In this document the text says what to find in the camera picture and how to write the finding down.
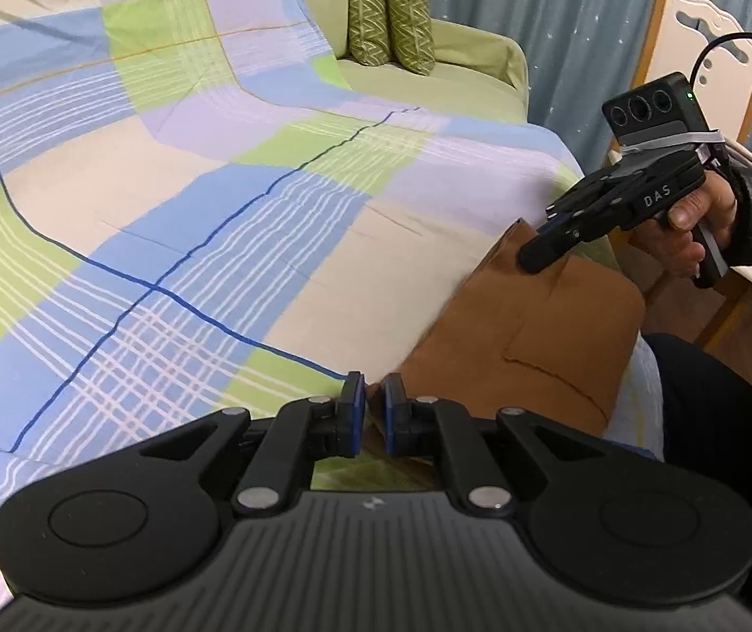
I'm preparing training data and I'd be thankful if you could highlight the checked blue green blanket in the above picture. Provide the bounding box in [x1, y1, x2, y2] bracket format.
[0, 0, 665, 607]

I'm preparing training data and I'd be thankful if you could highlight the person's dark trouser leg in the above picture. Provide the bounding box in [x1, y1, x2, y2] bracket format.
[639, 332, 752, 607]

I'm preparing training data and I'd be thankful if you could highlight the green patterned cushion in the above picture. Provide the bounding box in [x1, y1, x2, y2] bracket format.
[347, 0, 390, 67]
[385, 0, 436, 76]

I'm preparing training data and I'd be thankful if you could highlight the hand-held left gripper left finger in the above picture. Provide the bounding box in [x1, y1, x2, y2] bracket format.
[140, 372, 369, 518]

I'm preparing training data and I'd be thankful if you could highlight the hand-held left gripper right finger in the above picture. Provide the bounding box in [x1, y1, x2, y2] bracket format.
[382, 372, 604, 518]

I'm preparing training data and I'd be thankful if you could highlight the green covered sofa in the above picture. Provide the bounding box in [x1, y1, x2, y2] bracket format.
[280, 0, 530, 125]

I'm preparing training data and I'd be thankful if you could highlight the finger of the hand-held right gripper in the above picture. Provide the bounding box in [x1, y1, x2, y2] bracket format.
[519, 214, 589, 275]

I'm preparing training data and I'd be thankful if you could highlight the white wooden chair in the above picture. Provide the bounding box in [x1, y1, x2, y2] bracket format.
[603, 0, 752, 294]

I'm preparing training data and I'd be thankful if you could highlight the person's right hand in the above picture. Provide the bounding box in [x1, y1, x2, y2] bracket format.
[639, 171, 739, 279]

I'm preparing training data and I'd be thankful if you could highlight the blue dotted curtain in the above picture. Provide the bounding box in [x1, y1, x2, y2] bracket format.
[415, 0, 752, 169]

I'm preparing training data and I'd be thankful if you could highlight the brown garment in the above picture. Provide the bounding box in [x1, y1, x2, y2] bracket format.
[363, 217, 647, 468]

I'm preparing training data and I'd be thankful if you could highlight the black cable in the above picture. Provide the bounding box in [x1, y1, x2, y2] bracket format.
[688, 32, 752, 90]

